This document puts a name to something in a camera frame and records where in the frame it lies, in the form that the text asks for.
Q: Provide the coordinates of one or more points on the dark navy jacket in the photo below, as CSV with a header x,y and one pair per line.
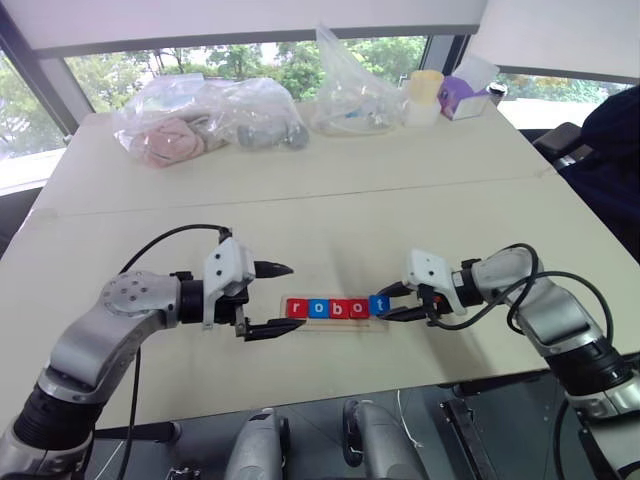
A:
x,y
610,165

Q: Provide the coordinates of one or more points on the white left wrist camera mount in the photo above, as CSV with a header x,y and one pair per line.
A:
x,y
225,265

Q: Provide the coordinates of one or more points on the yellow and white plastic cup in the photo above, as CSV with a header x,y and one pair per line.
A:
x,y
422,95

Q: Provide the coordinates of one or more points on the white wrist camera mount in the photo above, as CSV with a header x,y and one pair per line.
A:
x,y
225,265
430,267

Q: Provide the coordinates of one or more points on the red letter tile o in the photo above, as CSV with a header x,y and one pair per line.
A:
x,y
359,309

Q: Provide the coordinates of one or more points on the blue letter tile o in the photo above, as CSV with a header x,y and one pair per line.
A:
x,y
317,308

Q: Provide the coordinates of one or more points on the red letter tile b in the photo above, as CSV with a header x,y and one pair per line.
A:
x,y
339,309

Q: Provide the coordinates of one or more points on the black table frame bar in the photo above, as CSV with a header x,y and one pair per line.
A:
x,y
470,435
145,432

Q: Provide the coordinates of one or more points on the purple and white box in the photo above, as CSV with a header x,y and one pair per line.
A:
x,y
462,100

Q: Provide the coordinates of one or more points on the white roller blind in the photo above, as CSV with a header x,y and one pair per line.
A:
x,y
560,35
250,20

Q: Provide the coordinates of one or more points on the grey rounded leg cover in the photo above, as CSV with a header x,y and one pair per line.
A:
x,y
257,450
380,440

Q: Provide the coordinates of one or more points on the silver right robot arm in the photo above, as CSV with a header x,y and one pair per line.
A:
x,y
560,310

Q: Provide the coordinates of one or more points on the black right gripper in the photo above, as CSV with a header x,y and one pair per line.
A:
x,y
430,302

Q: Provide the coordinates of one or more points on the wooden tile tray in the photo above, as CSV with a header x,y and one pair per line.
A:
x,y
345,325

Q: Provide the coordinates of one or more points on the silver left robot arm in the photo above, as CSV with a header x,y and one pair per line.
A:
x,y
80,345

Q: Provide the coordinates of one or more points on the clear bag of plush toys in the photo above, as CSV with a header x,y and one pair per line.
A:
x,y
200,115

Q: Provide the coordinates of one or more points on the blue letter tile t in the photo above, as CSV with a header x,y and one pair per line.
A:
x,y
380,305

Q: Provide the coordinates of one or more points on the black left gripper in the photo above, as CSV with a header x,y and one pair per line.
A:
x,y
230,307

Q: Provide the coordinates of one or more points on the black office chair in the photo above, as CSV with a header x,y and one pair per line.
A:
x,y
557,142

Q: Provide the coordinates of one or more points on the clear crumpled plastic bag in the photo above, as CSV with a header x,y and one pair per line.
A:
x,y
350,90

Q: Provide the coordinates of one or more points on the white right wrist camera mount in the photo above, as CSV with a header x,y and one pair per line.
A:
x,y
430,267

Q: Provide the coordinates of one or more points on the red letter tile r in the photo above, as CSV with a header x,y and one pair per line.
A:
x,y
297,308

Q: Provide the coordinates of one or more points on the black window frame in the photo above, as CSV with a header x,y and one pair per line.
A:
x,y
50,85

